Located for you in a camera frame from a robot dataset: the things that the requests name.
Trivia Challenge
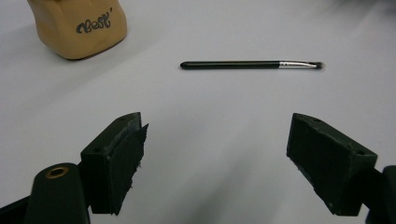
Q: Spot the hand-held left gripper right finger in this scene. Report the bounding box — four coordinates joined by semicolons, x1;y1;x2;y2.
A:
286;113;378;217

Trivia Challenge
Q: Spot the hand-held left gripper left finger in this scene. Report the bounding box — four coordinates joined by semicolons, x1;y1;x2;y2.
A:
79;111;149;217

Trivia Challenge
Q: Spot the black makeup brush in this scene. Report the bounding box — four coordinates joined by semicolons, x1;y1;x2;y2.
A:
179;60;326;71

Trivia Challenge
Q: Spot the tan bear brush holder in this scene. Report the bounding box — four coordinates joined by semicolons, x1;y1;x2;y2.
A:
26;0;128;61

